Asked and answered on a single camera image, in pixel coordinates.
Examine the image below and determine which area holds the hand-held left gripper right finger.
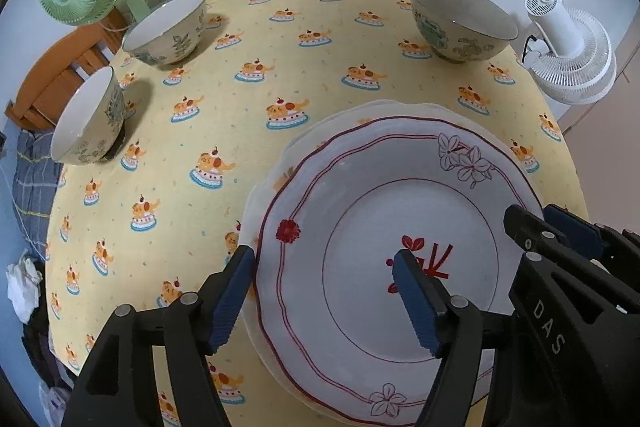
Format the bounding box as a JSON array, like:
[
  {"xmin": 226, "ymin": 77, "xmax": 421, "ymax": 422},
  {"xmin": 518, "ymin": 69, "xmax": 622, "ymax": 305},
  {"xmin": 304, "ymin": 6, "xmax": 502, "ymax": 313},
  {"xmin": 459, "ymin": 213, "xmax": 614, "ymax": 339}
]
[{"xmin": 391, "ymin": 249, "xmax": 516, "ymax": 427}]

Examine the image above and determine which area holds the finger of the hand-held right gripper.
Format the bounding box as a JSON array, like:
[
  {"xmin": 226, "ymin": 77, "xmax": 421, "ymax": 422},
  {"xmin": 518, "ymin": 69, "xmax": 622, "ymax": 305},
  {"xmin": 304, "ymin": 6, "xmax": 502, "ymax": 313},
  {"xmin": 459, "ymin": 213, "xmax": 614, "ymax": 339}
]
[
  {"xmin": 503, "ymin": 204, "xmax": 571, "ymax": 258},
  {"xmin": 543, "ymin": 203, "xmax": 640, "ymax": 260}
]

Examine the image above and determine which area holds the green leaf print bowl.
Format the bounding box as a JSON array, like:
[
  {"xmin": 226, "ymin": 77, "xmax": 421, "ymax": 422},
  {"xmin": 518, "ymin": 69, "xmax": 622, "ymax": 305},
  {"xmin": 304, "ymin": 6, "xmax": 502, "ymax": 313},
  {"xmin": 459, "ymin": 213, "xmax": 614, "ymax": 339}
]
[
  {"xmin": 50, "ymin": 66, "xmax": 128, "ymax": 166},
  {"xmin": 121, "ymin": 0, "xmax": 207, "ymax": 68},
  {"xmin": 407, "ymin": 0, "xmax": 519, "ymax": 64}
]

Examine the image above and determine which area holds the white crumpled cloth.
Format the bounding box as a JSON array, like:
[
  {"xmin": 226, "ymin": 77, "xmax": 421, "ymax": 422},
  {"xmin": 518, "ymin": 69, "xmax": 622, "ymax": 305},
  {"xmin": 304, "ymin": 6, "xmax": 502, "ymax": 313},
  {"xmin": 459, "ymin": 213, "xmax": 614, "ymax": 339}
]
[{"xmin": 6, "ymin": 255, "xmax": 45, "ymax": 323}]

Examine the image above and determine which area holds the white plastic bag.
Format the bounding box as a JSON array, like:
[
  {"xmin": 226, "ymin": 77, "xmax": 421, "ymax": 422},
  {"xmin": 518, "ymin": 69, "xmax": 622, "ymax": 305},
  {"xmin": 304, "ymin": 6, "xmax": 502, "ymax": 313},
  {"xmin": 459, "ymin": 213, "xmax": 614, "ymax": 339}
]
[{"xmin": 39, "ymin": 379, "xmax": 73, "ymax": 427}]

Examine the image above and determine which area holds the blue plaid cloth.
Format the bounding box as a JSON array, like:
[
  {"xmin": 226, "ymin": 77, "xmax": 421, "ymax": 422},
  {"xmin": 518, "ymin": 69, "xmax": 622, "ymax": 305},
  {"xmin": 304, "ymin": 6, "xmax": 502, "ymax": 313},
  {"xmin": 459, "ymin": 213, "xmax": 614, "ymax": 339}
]
[{"xmin": 11, "ymin": 129, "xmax": 63, "ymax": 248}]

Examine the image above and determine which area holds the black fan cable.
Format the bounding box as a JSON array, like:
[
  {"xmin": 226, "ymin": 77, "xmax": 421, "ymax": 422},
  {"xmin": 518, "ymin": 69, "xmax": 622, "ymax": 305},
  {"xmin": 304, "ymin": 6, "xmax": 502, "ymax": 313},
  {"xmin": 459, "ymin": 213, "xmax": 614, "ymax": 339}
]
[{"xmin": 521, "ymin": 34, "xmax": 543, "ymax": 64}]

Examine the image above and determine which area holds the red patterned white plate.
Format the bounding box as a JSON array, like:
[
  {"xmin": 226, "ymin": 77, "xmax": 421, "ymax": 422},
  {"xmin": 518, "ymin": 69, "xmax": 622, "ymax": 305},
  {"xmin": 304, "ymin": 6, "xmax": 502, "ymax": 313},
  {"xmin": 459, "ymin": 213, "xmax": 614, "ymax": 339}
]
[{"xmin": 254, "ymin": 117, "xmax": 546, "ymax": 427}]

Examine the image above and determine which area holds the dark clothing pile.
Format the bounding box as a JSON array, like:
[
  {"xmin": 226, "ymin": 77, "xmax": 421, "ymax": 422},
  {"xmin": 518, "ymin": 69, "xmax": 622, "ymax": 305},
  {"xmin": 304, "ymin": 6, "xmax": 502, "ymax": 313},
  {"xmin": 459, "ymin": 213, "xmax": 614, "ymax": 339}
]
[{"xmin": 22, "ymin": 307, "xmax": 76, "ymax": 388}]

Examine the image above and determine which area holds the yellow printed tablecloth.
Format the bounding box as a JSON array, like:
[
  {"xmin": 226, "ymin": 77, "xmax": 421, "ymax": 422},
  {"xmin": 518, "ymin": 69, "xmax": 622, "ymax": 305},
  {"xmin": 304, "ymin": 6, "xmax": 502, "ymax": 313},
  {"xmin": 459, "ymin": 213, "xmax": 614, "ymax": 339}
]
[{"xmin": 45, "ymin": 0, "xmax": 591, "ymax": 427}]

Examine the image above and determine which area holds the white fan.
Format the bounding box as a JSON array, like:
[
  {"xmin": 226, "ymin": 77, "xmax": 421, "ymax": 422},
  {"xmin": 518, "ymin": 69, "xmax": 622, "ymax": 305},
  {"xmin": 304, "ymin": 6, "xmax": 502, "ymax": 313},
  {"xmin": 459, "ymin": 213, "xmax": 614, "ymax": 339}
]
[{"xmin": 520, "ymin": 0, "xmax": 617, "ymax": 105}]

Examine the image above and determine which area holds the orange wooden chair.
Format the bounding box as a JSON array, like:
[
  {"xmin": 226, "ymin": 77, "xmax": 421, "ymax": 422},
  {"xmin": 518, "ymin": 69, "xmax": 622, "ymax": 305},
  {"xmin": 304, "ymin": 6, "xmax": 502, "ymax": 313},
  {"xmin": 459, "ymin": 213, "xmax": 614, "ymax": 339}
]
[{"xmin": 6, "ymin": 24, "xmax": 128, "ymax": 132}]

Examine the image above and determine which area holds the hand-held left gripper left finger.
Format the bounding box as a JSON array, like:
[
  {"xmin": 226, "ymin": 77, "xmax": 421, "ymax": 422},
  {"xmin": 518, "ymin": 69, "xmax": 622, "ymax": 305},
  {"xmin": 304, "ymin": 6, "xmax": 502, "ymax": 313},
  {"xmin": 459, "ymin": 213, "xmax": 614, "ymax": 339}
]
[{"xmin": 60, "ymin": 245, "xmax": 257, "ymax": 427}]

